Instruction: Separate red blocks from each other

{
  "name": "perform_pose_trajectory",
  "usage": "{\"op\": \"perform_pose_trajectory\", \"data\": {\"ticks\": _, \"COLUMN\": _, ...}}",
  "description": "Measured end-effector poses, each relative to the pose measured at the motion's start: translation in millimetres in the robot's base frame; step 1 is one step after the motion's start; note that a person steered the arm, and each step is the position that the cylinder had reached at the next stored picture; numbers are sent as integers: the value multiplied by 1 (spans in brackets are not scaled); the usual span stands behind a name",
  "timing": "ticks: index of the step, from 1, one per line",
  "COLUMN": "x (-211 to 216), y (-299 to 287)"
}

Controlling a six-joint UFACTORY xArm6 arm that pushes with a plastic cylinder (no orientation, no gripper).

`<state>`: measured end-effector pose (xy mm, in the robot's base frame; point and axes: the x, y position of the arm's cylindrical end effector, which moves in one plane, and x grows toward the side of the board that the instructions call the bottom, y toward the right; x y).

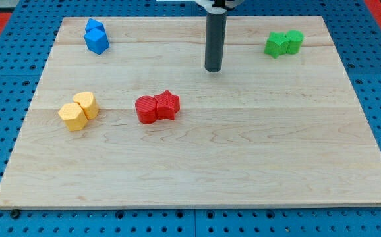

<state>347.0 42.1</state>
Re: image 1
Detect red star block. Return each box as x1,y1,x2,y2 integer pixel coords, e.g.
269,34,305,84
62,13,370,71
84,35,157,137
154,90,180,120

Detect red cylinder block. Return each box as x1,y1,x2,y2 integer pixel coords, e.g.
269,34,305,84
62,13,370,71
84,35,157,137
135,95,157,124

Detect light wooden board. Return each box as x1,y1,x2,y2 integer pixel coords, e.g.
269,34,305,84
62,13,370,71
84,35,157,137
0,16,381,210

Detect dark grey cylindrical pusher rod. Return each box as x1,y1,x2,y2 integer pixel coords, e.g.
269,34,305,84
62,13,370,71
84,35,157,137
204,12,227,72

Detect yellow heart block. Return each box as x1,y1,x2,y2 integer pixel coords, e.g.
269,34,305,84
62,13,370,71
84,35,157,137
73,92,100,120

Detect green star block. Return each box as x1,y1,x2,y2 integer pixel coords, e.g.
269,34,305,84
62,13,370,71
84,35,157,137
264,32,290,58

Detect yellow hexagon block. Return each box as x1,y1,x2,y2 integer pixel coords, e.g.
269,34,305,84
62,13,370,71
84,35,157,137
58,103,88,132

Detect blue hexagon block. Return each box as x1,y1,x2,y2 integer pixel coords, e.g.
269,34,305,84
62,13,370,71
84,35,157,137
84,28,109,55

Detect green cylinder block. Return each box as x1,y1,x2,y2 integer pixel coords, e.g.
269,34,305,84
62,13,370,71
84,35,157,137
285,30,305,54

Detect blue cube block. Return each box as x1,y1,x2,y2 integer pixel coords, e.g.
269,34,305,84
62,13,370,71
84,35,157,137
85,18,105,33

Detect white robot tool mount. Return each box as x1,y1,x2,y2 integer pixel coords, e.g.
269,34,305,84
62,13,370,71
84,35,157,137
194,0,244,14

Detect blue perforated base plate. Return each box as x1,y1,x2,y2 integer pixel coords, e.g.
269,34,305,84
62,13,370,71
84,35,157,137
0,0,381,236

